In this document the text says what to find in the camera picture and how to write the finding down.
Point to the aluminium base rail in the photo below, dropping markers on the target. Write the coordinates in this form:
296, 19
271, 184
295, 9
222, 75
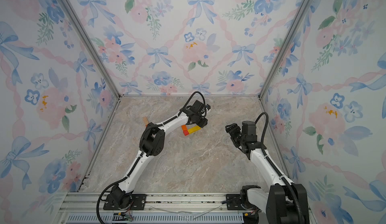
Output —
157, 208

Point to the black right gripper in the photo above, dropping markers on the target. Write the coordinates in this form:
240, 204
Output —
233, 130

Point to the yellow long block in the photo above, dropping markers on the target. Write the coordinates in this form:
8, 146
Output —
194, 129

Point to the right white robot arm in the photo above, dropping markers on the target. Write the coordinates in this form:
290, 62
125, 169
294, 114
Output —
286, 202

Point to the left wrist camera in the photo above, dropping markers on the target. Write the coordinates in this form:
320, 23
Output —
200, 108

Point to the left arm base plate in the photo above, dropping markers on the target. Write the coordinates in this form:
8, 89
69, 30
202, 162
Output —
134, 202

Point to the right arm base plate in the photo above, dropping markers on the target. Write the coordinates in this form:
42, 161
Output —
238, 202

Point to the aluminium corner post right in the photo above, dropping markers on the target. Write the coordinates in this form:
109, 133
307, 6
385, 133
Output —
292, 31

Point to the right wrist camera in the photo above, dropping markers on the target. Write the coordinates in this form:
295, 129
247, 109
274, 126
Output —
248, 130

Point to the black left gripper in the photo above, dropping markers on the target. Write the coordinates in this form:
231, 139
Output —
204, 123

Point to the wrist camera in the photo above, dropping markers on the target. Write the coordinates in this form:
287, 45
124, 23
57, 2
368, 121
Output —
200, 108
248, 130

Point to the aluminium corner post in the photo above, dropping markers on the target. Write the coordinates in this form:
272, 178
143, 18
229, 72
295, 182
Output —
292, 31
86, 41

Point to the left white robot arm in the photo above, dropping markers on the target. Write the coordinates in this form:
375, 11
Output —
151, 144

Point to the aluminium corner post left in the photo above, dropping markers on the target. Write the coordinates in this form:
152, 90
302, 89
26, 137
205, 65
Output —
86, 41

